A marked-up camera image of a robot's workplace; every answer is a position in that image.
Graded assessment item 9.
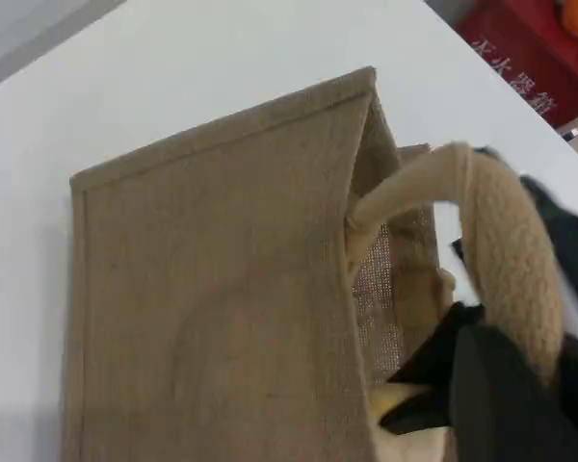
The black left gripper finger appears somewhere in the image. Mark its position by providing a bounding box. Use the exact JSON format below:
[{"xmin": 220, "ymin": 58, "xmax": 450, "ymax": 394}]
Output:
[
  {"xmin": 471, "ymin": 143, "xmax": 578, "ymax": 259},
  {"xmin": 450, "ymin": 324, "xmax": 578, "ymax": 462}
]

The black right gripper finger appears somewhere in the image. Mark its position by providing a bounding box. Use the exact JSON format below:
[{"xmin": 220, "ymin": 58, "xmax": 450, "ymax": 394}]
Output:
[
  {"xmin": 389, "ymin": 301, "xmax": 486, "ymax": 385},
  {"xmin": 380, "ymin": 383, "xmax": 457, "ymax": 435}
]

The round egg yolk pastry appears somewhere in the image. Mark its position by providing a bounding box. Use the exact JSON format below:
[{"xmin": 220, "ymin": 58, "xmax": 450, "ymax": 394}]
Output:
[{"xmin": 369, "ymin": 382, "xmax": 418, "ymax": 429}]

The brown jute tote bag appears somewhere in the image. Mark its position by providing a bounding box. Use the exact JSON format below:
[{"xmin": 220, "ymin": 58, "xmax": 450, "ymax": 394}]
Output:
[{"xmin": 60, "ymin": 65, "xmax": 568, "ymax": 462}]

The red box with white lettering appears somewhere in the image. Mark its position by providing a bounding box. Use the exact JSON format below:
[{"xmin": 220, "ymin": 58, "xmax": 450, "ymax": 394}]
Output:
[{"xmin": 452, "ymin": 0, "xmax": 578, "ymax": 129}]

